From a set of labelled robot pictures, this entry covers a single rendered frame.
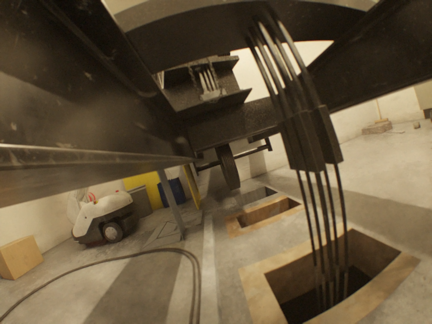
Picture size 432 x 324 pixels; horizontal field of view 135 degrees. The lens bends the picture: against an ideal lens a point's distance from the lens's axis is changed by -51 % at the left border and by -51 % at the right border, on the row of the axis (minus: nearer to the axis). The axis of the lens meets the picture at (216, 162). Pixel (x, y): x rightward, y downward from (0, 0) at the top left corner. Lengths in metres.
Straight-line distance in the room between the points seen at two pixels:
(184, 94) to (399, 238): 1.17
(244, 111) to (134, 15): 0.92
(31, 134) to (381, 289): 0.62
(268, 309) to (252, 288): 0.10
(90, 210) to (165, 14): 1.39
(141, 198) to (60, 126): 1.93
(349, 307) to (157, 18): 0.69
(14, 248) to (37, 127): 1.71
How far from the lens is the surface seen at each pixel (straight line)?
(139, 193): 2.11
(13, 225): 2.33
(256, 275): 0.61
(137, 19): 0.39
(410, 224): 0.72
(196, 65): 0.99
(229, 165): 1.53
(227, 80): 1.12
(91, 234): 1.60
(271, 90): 0.45
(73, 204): 1.81
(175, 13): 0.38
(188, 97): 1.07
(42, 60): 0.25
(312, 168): 0.37
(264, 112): 1.20
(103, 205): 1.48
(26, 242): 1.95
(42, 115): 0.21
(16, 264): 1.87
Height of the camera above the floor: 0.39
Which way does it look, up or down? 2 degrees down
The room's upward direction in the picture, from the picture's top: 18 degrees counter-clockwise
